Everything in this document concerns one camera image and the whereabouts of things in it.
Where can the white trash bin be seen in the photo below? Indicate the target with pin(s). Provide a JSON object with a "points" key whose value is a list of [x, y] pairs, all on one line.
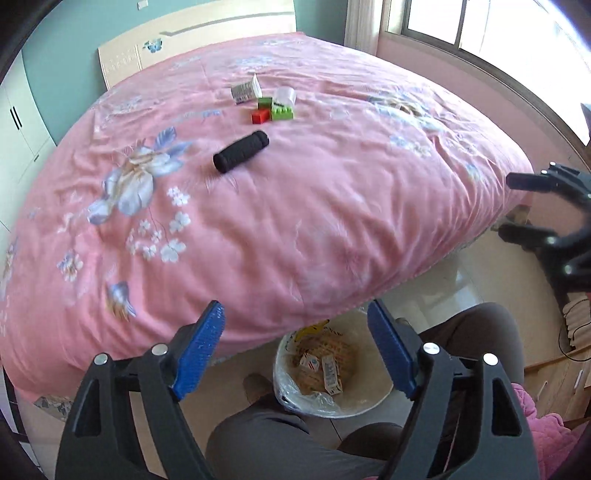
{"points": [[360, 401]]}

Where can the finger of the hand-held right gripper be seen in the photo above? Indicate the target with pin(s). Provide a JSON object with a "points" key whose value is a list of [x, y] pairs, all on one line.
{"points": [[519, 235], [526, 181]]}

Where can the white printed carton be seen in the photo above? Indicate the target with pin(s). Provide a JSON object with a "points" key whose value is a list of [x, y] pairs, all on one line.
{"points": [[244, 91]]}

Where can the window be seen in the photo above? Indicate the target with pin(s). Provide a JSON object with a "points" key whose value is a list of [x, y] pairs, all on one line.
{"points": [[485, 41]]}

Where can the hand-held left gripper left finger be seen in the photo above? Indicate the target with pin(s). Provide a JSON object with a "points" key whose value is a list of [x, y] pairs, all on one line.
{"points": [[201, 350]]}

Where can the wooden furniture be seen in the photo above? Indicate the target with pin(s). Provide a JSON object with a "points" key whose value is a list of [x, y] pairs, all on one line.
{"points": [[554, 374]]}

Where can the black foam grip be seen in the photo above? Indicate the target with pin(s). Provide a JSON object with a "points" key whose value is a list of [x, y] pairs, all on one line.
{"points": [[240, 152]]}

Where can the white cup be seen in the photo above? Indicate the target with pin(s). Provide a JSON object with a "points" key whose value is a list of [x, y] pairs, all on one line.
{"points": [[284, 94]]}

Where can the blue floral bed sheet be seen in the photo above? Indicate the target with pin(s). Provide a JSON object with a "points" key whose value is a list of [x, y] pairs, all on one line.
{"points": [[53, 406]]}

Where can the pink fleece garment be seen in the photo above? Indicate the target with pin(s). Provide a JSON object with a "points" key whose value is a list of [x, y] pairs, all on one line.
{"points": [[549, 429]]}

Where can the pink floral blanket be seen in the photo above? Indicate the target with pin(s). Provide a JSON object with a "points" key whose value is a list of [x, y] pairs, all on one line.
{"points": [[300, 207]]}

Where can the yellow wrapper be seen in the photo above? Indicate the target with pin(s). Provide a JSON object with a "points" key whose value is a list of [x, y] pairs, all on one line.
{"points": [[310, 332]]}

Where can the white ribbed heater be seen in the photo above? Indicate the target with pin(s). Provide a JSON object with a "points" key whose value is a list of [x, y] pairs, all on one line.
{"points": [[579, 321]]}

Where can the cream bed headboard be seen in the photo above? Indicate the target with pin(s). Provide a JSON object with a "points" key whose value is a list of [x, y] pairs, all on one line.
{"points": [[184, 46]]}

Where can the white curtain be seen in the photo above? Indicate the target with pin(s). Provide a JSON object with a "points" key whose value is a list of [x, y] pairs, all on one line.
{"points": [[364, 23]]}

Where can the red toy block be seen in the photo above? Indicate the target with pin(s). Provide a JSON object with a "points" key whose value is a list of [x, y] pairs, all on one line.
{"points": [[260, 117]]}

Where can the person's left leg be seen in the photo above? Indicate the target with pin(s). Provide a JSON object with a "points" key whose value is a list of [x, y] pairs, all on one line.
{"points": [[263, 443]]}

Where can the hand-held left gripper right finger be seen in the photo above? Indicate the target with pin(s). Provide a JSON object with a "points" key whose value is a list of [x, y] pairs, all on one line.
{"points": [[392, 350]]}

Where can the lime green toy block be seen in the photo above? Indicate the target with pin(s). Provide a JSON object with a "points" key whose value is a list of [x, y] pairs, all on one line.
{"points": [[282, 112]]}

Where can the cream wardrobe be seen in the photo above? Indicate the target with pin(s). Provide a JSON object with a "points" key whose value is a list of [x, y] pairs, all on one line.
{"points": [[23, 138]]}

